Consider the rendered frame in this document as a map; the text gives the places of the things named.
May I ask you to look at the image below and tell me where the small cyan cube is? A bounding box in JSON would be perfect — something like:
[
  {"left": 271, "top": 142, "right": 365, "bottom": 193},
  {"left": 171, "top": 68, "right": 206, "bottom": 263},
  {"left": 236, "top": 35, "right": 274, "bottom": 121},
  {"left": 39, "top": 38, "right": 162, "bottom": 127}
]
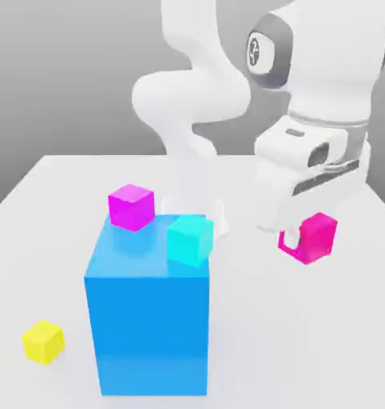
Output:
[{"left": 166, "top": 214, "right": 215, "bottom": 268}]

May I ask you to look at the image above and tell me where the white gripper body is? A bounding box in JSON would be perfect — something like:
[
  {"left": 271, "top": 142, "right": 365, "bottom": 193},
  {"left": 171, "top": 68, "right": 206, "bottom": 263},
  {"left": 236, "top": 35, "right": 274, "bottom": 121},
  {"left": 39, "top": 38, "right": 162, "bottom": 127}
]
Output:
[{"left": 255, "top": 141, "right": 371, "bottom": 235}]

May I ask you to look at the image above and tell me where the small yellow cube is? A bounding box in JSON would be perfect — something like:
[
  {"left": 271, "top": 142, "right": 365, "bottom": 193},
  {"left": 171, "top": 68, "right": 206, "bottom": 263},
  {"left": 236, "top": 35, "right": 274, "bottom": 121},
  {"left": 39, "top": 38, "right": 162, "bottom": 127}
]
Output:
[{"left": 22, "top": 320, "right": 66, "bottom": 367}]

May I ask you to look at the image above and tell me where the small magenta cube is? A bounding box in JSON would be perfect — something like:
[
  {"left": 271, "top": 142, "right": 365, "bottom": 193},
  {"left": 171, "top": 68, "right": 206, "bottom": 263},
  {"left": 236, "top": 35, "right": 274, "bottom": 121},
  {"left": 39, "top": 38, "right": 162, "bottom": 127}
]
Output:
[{"left": 107, "top": 183, "right": 156, "bottom": 233}]

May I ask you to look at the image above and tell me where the large blue box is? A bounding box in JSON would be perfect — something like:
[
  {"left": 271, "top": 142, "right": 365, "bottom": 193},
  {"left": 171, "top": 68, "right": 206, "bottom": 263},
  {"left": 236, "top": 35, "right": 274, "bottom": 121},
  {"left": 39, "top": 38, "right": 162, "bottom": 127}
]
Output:
[{"left": 83, "top": 213, "right": 212, "bottom": 398}]

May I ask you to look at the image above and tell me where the small pink cube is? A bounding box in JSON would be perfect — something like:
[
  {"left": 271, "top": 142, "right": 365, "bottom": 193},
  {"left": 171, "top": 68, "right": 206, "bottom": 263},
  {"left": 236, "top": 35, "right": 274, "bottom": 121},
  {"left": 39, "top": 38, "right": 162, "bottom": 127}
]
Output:
[{"left": 277, "top": 212, "right": 339, "bottom": 265}]

